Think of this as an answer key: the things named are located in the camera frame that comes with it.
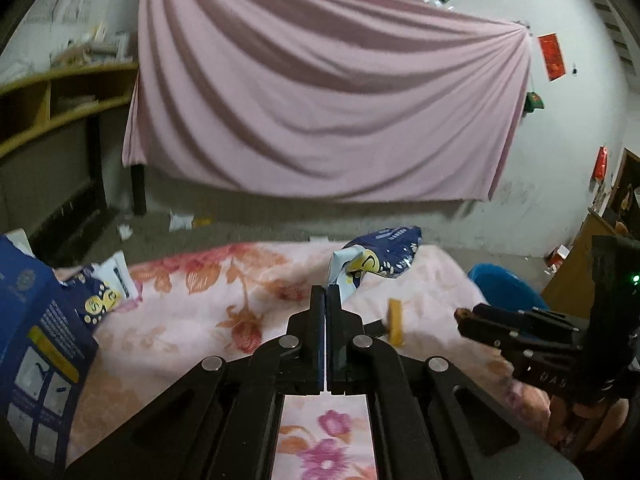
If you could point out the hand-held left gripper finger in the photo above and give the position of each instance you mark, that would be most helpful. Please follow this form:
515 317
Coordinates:
320 345
332 345

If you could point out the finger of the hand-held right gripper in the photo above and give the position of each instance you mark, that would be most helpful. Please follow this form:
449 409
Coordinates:
530 321
500 335

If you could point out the blue plastic basin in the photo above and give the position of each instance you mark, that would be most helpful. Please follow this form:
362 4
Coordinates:
505 285

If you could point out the large navy snack bag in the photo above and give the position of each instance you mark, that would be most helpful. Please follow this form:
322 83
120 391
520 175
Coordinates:
385 255

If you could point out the person's right hand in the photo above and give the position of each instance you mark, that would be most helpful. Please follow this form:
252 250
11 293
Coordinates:
602 427

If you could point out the wooden cabinet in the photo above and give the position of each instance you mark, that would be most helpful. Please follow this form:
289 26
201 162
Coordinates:
575 270

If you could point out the yellow stick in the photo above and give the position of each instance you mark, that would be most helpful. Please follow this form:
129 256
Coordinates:
396 320

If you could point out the red and white box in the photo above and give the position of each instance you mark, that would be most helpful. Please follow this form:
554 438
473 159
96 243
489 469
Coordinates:
558 256

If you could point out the pink floral blanket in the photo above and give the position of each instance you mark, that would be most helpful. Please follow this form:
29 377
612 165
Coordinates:
200 320

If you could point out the dark framed panel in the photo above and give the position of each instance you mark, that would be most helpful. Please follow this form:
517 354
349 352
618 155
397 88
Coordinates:
622 190

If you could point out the yellow paper scrap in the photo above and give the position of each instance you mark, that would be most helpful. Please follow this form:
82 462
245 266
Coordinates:
202 221

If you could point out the small navy paw-print packet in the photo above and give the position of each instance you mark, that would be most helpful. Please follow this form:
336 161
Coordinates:
102 300

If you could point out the small white paper scrap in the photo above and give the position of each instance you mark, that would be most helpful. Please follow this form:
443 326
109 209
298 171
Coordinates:
124 231

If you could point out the pink hanging cloth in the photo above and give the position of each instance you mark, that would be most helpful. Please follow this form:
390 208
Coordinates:
325 85

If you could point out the blue cardboard box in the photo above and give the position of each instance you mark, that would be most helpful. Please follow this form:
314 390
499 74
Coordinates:
45 340

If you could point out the window grille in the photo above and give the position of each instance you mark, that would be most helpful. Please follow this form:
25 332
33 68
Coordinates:
615 20

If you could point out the wooden shelf unit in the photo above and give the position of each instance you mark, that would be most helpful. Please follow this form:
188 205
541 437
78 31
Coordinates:
25 145

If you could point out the pile of books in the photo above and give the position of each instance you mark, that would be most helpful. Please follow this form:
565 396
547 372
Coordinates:
95 47

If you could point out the narrow red wall paper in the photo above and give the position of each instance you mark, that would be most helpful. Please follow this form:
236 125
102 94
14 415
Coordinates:
600 164

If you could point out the green and red wall ornament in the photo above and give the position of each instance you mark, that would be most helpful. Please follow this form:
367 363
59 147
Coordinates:
534 101

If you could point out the black metal post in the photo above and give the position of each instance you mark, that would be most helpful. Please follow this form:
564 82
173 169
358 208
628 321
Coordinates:
139 190

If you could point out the large red wall paper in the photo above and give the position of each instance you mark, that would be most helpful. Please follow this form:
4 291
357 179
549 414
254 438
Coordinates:
552 57

